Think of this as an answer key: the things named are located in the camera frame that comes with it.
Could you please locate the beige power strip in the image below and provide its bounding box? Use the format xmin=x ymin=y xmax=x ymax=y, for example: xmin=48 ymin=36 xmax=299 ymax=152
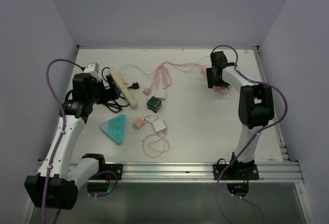
xmin=108 ymin=67 xmax=138 ymax=109

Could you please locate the teal triangular socket adapter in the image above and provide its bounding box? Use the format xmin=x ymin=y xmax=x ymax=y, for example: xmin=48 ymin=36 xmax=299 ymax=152
xmin=99 ymin=114 xmax=126 ymax=145

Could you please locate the pink plug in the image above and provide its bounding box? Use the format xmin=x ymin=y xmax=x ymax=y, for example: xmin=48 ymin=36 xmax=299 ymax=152
xmin=133 ymin=117 xmax=147 ymax=129

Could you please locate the dark green cube plug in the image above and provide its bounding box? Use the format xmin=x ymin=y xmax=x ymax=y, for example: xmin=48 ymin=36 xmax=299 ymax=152
xmin=147 ymin=96 xmax=162 ymax=113

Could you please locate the white charger plug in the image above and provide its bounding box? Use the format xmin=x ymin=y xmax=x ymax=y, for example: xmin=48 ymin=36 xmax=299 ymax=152
xmin=154 ymin=88 xmax=167 ymax=101

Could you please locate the white usb charger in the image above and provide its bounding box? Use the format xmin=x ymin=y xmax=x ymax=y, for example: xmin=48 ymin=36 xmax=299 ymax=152
xmin=152 ymin=119 xmax=167 ymax=134

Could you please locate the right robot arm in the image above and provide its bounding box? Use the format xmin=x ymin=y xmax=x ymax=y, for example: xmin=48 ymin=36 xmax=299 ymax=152
xmin=206 ymin=51 xmax=274 ymax=180

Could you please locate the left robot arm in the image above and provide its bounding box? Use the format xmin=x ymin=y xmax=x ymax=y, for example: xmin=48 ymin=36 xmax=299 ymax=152
xmin=25 ymin=72 xmax=121 ymax=210

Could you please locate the light blue thin cable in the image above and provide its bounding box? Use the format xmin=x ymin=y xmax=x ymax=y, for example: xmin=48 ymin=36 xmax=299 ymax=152
xmin=118 ymin=55 xmax=213 ymax=78

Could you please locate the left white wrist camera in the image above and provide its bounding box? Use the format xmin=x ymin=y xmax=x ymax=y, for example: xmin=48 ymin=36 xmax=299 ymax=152
xmin=83 ymin=62 xmax=99 ymax=78

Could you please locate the pink thick power cord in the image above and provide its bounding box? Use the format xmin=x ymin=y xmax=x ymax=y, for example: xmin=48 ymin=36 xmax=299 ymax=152
xmin=142 ymin=63 xmax=204 ymax=96

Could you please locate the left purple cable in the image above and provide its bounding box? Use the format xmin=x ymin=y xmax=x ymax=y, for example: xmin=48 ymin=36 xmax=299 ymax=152
xmin=41 ymin=59 xmax=88 ymax=224

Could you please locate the aluminium front rail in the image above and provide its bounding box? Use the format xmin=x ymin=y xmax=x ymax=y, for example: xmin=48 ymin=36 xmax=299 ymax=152
xmin=106 ymin=162 xmax=303 ymax=183

